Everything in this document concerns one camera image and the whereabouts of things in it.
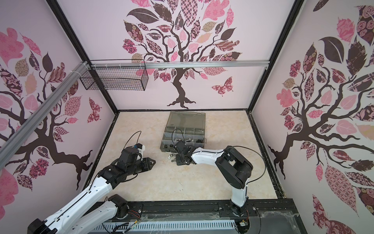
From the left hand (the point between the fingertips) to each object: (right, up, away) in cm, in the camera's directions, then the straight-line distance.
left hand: (153, 165), depth 79 cm
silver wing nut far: (+7, +2, +14) cm, 15 cm away
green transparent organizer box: (+19, +21, +25) cm, 38 cm away
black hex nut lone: (+3, +8, +19) cm, 21 cm away
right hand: (+13, +1, +13) cm, 18 cm away
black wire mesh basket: (-29, +56, +16) cm, 65 cm away
